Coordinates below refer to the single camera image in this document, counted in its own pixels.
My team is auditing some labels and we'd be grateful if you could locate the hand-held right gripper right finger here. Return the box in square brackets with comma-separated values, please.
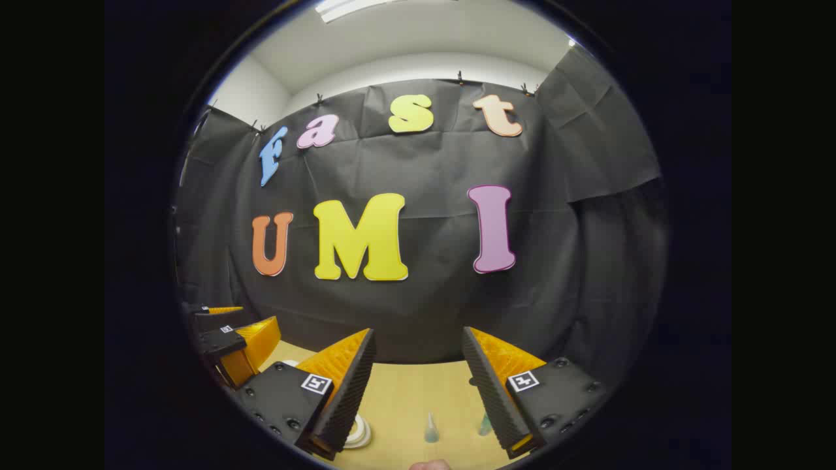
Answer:
[462, 326, 608, 460]

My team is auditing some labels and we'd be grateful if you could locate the white cream jar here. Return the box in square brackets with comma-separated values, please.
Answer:
[343, 415, 373, 450]

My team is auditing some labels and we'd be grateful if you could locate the ceiling light panel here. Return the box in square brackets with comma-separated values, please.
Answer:
[315, 0, 393, 24]

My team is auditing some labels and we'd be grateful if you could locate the black backdrop cloth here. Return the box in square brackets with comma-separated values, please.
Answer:
[173, 44, 670, 386]

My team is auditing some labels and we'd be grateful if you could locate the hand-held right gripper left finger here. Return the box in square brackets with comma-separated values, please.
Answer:
[234, 328, 378, 462]

